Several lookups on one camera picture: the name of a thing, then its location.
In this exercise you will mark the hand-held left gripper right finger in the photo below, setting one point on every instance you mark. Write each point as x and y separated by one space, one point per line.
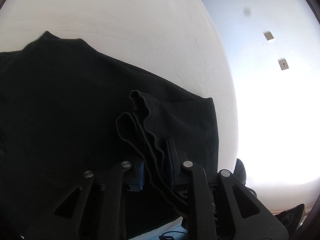
171 170

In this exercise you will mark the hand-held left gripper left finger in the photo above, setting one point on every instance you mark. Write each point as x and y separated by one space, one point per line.
142 177

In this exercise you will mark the dark object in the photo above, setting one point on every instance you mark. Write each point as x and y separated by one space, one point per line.
290 216

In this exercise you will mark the wall switch plate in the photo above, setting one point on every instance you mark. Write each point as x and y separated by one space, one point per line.
269 36
283 64

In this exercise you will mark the black pants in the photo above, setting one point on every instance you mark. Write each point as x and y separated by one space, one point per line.
62 105

